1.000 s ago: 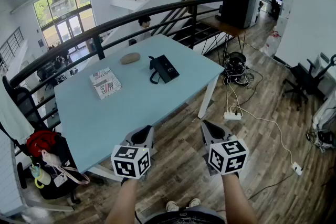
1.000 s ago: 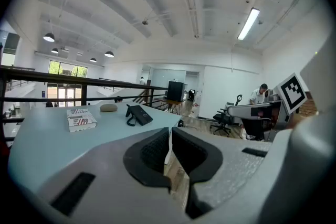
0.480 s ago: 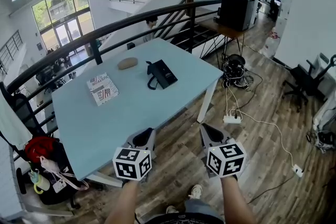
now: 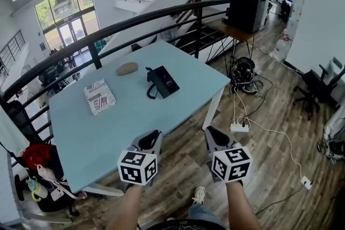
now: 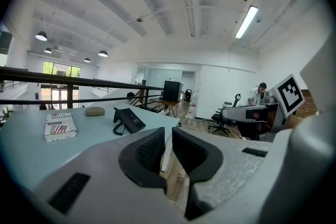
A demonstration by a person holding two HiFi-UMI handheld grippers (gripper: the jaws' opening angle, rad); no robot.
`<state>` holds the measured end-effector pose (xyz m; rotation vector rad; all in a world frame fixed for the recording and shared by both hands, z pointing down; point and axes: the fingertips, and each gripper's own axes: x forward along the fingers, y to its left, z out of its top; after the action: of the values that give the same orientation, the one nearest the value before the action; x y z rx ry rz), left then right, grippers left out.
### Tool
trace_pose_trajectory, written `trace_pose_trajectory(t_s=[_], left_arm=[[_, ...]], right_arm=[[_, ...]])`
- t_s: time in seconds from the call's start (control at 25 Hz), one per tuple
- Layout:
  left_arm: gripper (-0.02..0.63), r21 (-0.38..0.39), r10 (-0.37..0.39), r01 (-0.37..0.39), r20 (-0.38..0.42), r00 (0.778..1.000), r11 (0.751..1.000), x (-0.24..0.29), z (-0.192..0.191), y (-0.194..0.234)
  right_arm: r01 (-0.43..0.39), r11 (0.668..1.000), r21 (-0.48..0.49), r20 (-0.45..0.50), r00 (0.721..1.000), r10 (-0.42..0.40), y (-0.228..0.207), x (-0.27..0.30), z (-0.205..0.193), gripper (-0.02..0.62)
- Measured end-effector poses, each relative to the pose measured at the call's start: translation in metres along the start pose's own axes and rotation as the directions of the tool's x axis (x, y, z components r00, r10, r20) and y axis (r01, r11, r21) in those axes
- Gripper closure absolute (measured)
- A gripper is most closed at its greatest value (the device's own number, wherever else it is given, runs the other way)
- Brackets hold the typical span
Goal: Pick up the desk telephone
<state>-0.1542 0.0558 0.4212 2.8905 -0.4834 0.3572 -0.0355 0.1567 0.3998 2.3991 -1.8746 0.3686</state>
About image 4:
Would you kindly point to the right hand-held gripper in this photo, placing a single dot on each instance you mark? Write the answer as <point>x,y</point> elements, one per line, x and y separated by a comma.
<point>231,164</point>

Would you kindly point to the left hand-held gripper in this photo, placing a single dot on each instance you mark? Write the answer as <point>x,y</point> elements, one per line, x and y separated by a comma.
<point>137,167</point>

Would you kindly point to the black desk telephone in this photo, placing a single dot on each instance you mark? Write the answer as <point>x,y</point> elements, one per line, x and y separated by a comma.
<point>165,82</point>

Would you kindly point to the person's right forearm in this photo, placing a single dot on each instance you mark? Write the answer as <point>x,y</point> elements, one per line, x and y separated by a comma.
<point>241,207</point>

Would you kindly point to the person's left forearm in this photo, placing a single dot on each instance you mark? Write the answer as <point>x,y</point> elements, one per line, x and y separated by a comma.
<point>126,207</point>

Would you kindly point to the white power strip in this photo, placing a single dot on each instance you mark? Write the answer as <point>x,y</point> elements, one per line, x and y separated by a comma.
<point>239,128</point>

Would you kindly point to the person's white shoe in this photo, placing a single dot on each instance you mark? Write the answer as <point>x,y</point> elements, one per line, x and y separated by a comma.
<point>199,194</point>

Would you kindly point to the white table leg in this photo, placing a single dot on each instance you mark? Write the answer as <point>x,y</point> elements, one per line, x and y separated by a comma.
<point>213,110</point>

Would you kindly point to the person's blue jeans leg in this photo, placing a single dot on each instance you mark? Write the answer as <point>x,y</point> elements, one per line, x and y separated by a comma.
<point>202,214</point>

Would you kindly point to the person's black shirt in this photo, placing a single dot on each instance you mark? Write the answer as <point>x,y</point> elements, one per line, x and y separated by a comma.
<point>183,225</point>

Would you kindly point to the white power adapter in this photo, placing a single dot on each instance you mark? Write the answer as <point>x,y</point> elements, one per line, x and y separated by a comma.
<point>306,182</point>

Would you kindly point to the newspaper print flat box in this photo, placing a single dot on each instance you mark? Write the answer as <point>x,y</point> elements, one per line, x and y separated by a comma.
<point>99,96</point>

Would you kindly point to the brown oval stone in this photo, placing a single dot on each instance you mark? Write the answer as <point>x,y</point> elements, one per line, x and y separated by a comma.
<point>127,68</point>

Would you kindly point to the red bag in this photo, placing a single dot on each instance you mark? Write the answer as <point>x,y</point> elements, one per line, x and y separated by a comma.
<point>37,156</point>

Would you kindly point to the green water bottle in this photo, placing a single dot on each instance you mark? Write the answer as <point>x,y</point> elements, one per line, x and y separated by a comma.
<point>36,191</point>

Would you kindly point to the black office chair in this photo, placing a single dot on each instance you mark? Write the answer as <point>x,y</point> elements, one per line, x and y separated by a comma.
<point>315,87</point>

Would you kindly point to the black chair with bags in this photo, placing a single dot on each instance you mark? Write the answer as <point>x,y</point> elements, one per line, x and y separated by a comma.
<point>19,118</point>

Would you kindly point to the dark wooden staircase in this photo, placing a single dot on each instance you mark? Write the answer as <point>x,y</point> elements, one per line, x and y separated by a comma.
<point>199,37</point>

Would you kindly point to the wooden side table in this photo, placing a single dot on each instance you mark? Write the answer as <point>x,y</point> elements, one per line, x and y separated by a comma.
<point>229,29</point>

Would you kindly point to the curved black metal railing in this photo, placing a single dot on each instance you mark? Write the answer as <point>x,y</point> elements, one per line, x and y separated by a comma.
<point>113,32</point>

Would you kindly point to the black cabinet box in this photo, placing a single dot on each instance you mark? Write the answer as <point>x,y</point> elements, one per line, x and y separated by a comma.
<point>245,12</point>

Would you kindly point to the large glass entrance window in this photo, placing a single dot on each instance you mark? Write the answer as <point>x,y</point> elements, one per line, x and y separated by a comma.
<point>67,16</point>

